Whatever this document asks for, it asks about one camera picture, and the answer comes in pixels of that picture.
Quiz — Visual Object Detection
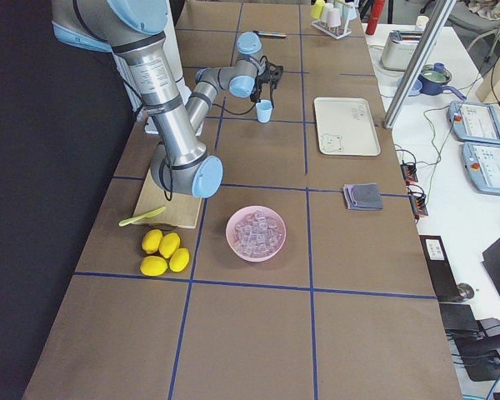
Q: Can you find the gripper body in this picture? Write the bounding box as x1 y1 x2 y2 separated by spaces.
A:
250 78 263 103

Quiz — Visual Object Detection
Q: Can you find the steel muddler with black tip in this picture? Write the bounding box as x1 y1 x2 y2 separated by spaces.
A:
253 30 287 39

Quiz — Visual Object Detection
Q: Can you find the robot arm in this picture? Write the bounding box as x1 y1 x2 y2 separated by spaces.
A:
52 1 266 198

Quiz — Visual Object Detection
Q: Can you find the light blue cup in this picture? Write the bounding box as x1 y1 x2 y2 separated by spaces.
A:
255 99 273 123

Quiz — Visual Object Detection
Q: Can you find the white cup rack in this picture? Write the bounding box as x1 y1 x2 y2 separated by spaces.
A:
311 0 357 39

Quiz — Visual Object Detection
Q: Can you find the yellow cup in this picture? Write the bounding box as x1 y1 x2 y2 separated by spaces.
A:
310 0 326 20

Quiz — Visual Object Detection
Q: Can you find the pink cup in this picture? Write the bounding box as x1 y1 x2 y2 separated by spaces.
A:
326 8 342 29

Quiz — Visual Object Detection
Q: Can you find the white cup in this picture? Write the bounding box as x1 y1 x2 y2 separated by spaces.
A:
320 2 334 24

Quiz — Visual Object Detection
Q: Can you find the clear ice cubes pile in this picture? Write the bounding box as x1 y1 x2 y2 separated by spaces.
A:
234 211 284 258

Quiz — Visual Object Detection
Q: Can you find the cream bear tray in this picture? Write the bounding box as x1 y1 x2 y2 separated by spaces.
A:
313 97 381 157

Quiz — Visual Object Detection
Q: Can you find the wooden cutting board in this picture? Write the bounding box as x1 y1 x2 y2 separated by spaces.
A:
133 172 202 229

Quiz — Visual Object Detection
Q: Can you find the pink bowl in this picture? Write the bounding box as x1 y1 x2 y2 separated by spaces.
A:
225 205 287 263

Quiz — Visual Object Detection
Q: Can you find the grey folded cloth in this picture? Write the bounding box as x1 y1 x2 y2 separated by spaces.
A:
343 182 383 211

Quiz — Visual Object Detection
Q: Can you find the cream toaster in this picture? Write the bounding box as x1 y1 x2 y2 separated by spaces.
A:
381 30 423 72

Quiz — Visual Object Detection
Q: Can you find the yellow plastic knife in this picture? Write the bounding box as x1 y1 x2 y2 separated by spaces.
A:
118 206 166 227

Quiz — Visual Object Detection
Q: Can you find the blue bowl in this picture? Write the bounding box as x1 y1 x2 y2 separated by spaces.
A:
408 79 423 97

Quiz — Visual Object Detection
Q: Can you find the yellow lemon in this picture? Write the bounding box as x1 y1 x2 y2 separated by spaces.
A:
141 229 163 254
140 255 168 277
168 247 190 273
158 232 181 258

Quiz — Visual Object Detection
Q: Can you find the blue saucepan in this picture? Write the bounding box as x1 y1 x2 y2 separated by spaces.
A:
418 62 466 100

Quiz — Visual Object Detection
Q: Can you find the teach pendant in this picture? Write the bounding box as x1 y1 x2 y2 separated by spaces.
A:
462 142 500 196
448 100 500 144

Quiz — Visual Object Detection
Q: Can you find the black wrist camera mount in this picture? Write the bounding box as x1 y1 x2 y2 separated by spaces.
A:
257 60 284 92

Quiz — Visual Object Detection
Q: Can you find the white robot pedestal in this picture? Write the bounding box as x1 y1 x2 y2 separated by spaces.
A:
113 0 192 134

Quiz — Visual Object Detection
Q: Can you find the aluminium frame post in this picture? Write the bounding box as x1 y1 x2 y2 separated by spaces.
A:
382 0 457 129

